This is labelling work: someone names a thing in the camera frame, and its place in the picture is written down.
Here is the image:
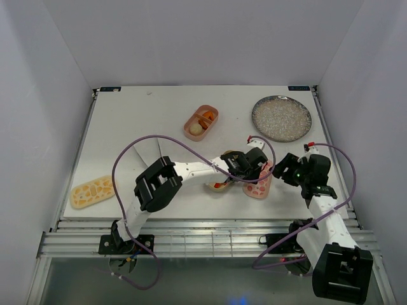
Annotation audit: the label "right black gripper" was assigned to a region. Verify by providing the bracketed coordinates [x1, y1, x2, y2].
[269, 152, 311, 187]

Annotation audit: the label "pink perforated lid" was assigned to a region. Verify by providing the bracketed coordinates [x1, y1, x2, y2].
[242, 160, 273, 200]

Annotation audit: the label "yellow lunch box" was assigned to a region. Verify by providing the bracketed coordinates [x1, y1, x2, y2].
[205, 149, 238, 194]

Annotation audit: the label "pink lunch box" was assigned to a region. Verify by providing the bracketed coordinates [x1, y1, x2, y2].
[183, 105, 219, 142]

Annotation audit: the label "rice ball toy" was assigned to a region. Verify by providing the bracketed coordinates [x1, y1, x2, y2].
[189, 123, 204, 136]

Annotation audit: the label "orange fried shrimp toy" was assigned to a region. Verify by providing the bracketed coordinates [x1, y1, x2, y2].
[202, 111, 214, 121]

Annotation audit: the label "metal tongs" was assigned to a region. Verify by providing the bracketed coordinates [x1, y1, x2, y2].
[133, 138, 162, 168]

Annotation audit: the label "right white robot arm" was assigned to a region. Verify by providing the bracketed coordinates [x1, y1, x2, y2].
[273, 152, 373, 304]

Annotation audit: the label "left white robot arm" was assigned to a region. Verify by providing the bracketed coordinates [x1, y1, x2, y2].
[111, 147, 268, 254]

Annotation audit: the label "grey speckled plate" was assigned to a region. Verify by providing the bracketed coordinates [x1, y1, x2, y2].
[251, 95, 312, 142]

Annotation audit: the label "right blue table label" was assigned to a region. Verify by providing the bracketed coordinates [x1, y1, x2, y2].
[288, 86, 310, 92]

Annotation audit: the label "blue table label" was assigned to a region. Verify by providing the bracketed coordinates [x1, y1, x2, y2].
[288, 86, 310, 92]
[99, 86, 121, 92]

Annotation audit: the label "left blue table label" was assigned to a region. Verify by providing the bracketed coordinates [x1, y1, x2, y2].
[99, 86, 121, 92]

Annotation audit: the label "yellow perforated lid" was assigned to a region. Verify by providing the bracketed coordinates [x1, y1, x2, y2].
[69, 175, 115, 210]

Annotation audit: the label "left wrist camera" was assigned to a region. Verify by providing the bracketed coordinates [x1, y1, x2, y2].
[247, 135, 265, 151]

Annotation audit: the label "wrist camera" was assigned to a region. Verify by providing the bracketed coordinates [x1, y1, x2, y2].
[247, 135, 265, 151]
[303, 142, 320, 159]

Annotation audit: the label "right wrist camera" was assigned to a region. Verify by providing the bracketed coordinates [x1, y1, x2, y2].
[303, 142, 320, 159]

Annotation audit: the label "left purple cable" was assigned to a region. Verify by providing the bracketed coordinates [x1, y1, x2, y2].
[111, 135, 277, 290]

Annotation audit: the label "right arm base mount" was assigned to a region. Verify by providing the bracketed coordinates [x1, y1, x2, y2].
[259, 231, 306, 255]

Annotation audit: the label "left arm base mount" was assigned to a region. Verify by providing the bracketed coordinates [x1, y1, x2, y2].
[98, 234, 155, 255]

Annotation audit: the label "aluminium frame rail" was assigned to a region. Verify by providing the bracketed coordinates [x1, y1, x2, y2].
[38, 220, 290, 258]

